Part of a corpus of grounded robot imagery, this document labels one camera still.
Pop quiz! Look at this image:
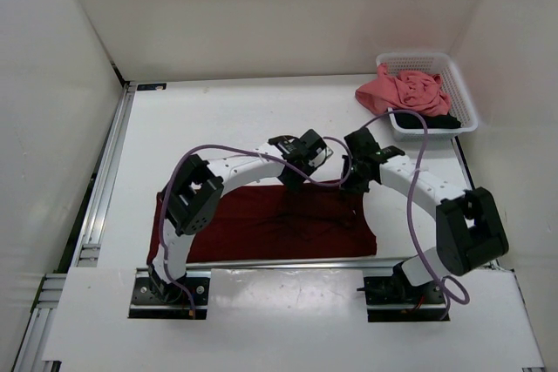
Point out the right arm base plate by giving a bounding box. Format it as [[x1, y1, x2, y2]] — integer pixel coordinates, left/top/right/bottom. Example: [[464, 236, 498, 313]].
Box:
[[357, 275, 449, 323]]

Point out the pink t-shirt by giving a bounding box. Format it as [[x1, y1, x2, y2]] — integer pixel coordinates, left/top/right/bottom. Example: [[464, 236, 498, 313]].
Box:
[[355, 64, 452, 117]]

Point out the aluminium table edge rail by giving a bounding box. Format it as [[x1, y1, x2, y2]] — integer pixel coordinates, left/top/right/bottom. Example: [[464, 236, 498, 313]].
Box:
[[73, 252, 498, 272]]

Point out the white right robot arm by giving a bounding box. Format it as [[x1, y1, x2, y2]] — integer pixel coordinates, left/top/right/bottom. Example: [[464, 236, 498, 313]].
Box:
[[342, 127, 509, 304]]

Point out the dark red t-shirt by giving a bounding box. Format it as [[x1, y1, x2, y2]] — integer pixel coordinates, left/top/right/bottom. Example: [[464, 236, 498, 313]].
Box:
[[146, 178, 378, 265]]

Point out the aluminium side frame rail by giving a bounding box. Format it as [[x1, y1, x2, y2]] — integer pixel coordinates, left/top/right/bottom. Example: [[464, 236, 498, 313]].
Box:
[[12, 82, 136, 371]]

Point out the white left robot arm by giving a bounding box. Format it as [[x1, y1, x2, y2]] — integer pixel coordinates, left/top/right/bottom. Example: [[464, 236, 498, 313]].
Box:
[[146, 129, 332, 304]]

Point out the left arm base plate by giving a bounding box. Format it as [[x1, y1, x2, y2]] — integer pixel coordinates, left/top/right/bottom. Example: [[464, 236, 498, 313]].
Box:
[[128, 268, 211, 321]]

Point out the black t-shirt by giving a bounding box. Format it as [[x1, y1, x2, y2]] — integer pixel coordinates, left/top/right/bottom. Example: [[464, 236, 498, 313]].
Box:
[[394, 112, 461, 130]]

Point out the white plastic basket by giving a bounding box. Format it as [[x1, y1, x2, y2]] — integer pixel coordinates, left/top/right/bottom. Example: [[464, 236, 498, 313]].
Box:
[[376, 51, 479, 140]]

